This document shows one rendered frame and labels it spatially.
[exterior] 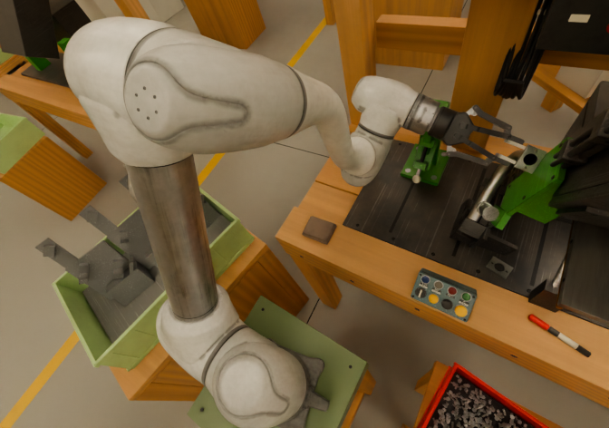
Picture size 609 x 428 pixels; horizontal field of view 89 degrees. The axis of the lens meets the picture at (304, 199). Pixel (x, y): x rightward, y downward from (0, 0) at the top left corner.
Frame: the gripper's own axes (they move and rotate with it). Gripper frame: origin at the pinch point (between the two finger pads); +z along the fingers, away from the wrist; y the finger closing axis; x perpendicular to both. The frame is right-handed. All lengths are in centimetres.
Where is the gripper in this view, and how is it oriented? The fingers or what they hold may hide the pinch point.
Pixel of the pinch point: (517, 153)
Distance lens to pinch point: 87.9
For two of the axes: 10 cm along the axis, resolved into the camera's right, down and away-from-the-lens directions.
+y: 3.5, -8.6, -3.7
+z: 8.7, 4.5, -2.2
